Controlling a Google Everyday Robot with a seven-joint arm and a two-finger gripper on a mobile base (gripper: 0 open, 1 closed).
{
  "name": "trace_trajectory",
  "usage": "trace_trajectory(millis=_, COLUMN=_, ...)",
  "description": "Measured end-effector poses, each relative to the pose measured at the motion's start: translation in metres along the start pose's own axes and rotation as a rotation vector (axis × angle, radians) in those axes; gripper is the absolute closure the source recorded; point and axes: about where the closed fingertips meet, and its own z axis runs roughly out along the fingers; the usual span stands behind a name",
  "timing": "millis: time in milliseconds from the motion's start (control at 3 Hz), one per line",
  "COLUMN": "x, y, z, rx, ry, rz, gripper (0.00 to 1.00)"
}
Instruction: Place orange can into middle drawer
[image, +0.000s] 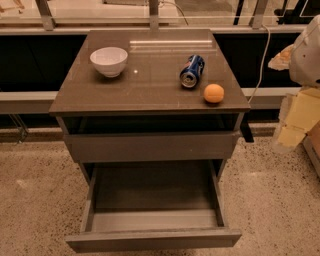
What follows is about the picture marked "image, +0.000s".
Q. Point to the white ceramic bowl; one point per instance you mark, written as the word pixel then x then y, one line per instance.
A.
pixel 109 61

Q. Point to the grey drawer cabinet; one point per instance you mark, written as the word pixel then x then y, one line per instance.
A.
pixel 147 96

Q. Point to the metal railing frame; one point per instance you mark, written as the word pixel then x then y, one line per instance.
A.
pixel 219 16

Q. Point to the orange round fruit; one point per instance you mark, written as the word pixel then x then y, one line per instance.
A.
pixel 214 93

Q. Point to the open grey middle drawer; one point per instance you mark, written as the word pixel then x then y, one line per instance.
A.
pixel 153 206

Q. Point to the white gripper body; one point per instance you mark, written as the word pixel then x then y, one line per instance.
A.
pixel 306 60

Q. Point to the grey top drawer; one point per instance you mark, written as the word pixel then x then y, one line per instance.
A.
pixel 99 148

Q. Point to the blue soda can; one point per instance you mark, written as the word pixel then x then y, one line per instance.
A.
pixel 192 71

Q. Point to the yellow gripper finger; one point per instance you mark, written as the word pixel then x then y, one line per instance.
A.
pixel 298 115
pixel 281 60

